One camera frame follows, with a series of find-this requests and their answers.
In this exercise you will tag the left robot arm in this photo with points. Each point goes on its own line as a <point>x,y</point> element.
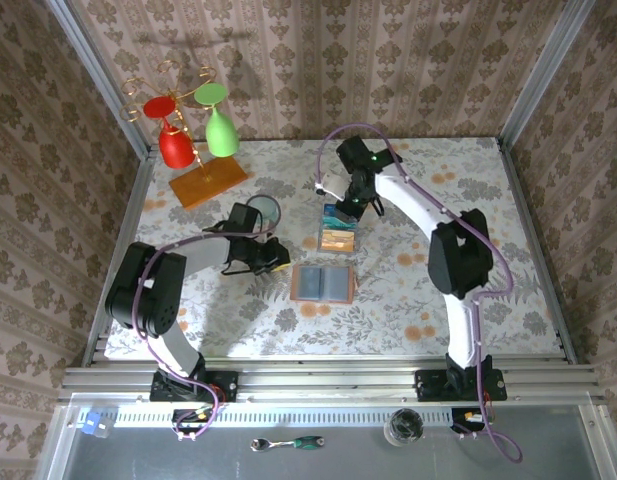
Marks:
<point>145,290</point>

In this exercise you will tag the frosted teal glass cup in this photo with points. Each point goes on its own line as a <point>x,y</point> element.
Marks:
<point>269,212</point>

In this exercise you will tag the clear plastic tray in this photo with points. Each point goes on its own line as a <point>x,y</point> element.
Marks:
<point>338,252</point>

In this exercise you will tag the floral tablecloth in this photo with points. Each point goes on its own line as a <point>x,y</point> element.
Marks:
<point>388,320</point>

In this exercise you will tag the green wine glass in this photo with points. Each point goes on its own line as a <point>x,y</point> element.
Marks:
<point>221,132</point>

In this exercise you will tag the red wine glass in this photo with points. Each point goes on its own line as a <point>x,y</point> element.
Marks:
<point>175,145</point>

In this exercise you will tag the clear glass jar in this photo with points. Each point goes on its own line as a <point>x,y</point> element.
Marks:
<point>403,427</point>

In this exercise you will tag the blue plastic connector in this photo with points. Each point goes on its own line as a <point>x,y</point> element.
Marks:
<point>90,422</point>

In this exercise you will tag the grey metal sheet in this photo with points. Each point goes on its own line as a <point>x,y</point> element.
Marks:
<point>138,460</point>

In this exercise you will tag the aluminium frame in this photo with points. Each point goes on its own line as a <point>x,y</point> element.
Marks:
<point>328,380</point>

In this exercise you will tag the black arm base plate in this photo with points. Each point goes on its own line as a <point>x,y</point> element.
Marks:
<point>228,385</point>
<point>428,385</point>

